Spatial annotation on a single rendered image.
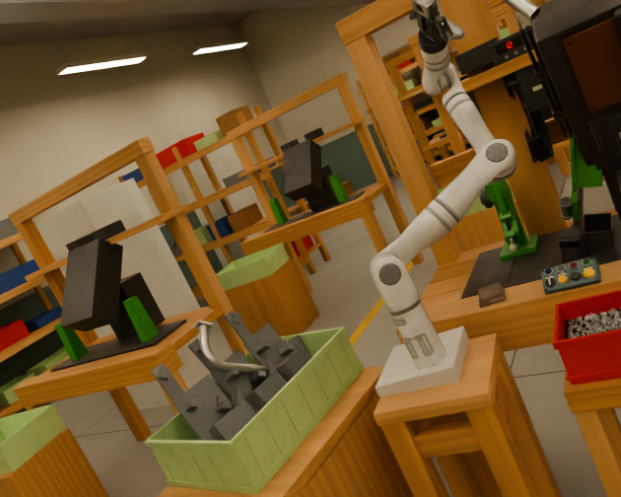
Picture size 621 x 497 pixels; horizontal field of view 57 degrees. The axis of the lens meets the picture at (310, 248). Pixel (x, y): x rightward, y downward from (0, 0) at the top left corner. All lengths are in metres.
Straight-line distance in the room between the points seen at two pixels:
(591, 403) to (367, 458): 0.70
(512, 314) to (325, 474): 0.72
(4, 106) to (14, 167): 0.91
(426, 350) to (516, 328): 0.35
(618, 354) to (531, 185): 0.97
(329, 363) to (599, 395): 0.81
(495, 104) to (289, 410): 1.31
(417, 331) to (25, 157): 7.97
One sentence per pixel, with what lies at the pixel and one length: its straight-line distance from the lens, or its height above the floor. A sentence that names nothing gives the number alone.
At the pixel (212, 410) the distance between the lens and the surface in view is 1.90.
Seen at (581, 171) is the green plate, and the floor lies 1.16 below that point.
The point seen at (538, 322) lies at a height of 0.82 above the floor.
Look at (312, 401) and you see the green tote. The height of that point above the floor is 0.85.
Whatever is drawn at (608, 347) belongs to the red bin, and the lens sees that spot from 1.48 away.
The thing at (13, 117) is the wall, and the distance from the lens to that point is 9.29.
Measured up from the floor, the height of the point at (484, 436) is 0.73.
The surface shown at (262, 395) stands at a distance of 1.92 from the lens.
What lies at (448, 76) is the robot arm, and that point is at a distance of 1.74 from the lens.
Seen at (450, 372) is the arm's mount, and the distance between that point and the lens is 1.58.
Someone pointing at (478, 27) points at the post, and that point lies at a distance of 2.23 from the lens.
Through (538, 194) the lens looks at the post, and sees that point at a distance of 2.30.
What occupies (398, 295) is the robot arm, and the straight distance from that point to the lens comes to 1.54.
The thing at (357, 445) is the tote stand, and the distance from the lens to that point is 1.83.
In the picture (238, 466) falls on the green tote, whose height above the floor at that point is 0.88.
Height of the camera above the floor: 1.60
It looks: 10 degrees down
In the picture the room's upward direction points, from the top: 25 degrees counter-clockwise
